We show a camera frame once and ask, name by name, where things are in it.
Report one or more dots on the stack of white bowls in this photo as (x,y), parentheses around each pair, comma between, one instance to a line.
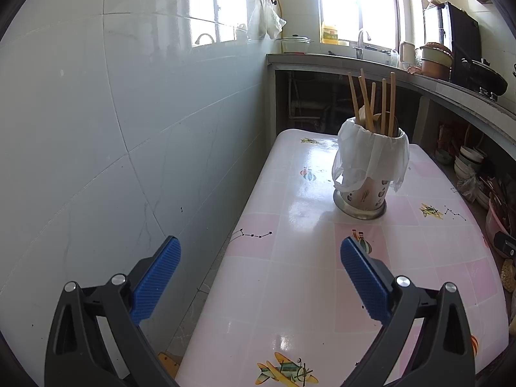
(467,163)

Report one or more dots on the pink printed tablecloth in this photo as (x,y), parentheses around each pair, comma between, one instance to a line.
(302,250)

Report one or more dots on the black kitchen appliance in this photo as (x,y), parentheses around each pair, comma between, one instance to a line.
(463,40)

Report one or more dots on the hanging clear plastic bags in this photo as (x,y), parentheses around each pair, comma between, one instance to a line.
(270,18)

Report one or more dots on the printed metal utensil holder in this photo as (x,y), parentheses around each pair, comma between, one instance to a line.
(365,199)

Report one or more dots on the metal faucet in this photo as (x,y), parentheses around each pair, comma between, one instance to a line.
(362,42)

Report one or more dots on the concrete kitchen counter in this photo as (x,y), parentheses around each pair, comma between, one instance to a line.
(443,88)

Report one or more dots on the white jug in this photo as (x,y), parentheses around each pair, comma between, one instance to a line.
(407,54)

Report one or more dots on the yellowish sack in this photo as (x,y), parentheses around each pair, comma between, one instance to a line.
(508,276)

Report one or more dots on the under-counter pipes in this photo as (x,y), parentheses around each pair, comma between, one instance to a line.
(306,109)

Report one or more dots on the kitchen window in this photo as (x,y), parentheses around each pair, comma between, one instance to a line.
(354,4)

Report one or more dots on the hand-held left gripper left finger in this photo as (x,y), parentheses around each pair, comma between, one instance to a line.
(157,278)

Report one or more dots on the black wok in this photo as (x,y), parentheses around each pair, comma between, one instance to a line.
(485,76)

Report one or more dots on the yellow bottle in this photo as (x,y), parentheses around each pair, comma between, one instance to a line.
(329,33)

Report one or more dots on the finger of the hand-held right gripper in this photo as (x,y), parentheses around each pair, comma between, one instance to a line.
(506,246)

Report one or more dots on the white lidded pot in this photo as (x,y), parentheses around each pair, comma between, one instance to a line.
(296,45)

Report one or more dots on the white plastic bag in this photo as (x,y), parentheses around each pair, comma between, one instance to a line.
(371,149)

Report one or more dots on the pink plastic basin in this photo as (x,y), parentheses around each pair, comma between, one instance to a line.
(494,221)

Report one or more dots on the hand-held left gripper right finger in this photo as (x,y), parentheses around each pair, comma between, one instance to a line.
(363,278)

